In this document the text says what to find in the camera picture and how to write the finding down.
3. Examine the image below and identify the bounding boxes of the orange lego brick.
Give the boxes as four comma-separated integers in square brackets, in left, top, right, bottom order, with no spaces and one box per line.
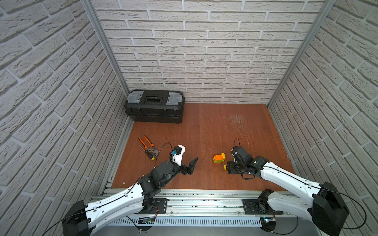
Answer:
[213,154,224,160]

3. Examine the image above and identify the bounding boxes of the long green lego brick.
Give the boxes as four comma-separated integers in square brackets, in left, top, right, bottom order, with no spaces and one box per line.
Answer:
[213,159,224,164]

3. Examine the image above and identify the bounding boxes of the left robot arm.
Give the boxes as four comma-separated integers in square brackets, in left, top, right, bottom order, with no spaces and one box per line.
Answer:
[62,158,198,236]

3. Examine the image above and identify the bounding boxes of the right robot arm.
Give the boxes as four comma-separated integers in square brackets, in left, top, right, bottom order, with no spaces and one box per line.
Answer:
[225,146,349,236]

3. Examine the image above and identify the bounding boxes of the black plastic toolbox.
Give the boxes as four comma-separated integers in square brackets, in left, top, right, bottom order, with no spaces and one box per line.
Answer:
[125,89,185,124]

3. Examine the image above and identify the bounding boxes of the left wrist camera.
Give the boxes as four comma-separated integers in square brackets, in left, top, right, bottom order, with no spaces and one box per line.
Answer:
[170,145,185,166]

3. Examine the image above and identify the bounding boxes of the yellow handled screwdriver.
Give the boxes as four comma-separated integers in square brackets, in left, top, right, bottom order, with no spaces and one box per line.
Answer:
[140,145,156,160]

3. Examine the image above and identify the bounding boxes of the orange handled pliers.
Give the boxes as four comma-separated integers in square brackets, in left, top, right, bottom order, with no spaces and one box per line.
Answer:
[138,136,159,157]

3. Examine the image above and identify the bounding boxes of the aluminium rail frame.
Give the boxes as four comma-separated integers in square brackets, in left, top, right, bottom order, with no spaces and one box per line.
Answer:
[76,188,334,236]

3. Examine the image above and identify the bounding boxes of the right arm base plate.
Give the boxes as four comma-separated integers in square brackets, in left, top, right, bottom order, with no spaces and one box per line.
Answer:
[242,199,283,215]

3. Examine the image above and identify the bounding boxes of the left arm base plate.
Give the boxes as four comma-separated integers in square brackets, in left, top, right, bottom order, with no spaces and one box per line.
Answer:
[137,198,168,214]

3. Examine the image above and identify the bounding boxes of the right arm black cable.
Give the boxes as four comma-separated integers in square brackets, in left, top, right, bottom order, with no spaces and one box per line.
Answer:
[324,188,367,230]

